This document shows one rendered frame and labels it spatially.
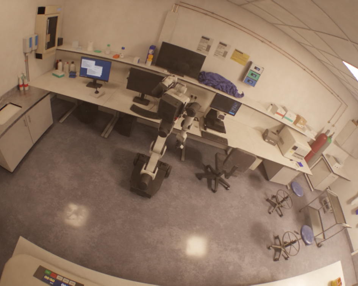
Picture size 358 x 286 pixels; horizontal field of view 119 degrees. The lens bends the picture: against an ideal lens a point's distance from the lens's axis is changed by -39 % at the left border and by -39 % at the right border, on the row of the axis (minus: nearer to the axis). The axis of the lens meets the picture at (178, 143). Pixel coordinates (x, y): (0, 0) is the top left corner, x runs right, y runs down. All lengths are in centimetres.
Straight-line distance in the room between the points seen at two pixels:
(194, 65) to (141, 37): 104
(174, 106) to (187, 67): 123
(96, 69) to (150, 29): 109
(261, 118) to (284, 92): 73
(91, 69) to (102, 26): 86
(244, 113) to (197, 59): 140
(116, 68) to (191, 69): 132
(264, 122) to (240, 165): 143
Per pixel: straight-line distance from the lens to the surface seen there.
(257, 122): 359
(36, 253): 136
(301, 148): 363
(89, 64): 291
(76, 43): 338
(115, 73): 324
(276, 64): 337
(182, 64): 279
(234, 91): 291
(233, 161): 243
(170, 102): 170
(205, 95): 311
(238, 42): 307
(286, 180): 420
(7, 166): 277
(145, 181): 217
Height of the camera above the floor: 213
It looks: 39 degrees down
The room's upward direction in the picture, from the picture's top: 24 degrees clockwise
